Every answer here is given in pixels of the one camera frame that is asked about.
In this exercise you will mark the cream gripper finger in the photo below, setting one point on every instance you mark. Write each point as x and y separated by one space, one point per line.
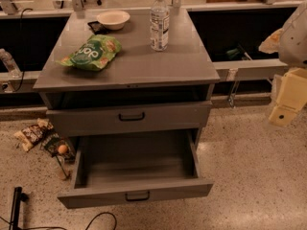
281 116
293 90

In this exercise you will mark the grey open lower drawer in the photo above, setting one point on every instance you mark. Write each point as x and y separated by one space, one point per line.
132 167

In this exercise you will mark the black stand on floor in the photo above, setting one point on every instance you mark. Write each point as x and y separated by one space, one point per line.
18 197

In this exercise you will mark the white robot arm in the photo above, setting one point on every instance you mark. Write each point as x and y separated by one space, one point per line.
290 42

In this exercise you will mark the green tool behind rail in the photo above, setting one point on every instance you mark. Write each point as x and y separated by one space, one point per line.
239 51

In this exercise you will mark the small orange ball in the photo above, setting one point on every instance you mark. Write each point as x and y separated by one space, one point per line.
62 149

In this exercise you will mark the green chip bag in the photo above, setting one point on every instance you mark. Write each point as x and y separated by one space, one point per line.
95 54

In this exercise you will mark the white bowl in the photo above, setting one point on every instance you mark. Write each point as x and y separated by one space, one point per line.
113 20

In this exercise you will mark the clear plastic water bottle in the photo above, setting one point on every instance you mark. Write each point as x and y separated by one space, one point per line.
159 25

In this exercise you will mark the brown snack bag on floor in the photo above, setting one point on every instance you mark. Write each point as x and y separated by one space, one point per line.
31 135

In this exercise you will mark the grey upper closed drawer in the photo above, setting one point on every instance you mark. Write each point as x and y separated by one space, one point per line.
130 118

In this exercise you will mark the dark snack bag on floor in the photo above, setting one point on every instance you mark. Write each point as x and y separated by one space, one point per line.
50 144

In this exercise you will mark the small black packet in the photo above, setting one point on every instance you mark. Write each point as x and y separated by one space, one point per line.
98 28

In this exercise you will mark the grey drawer cabinet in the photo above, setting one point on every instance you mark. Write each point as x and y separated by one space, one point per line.
138 75

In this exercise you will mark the clear bottle at left rail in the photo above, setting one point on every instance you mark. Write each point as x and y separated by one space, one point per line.
10 64

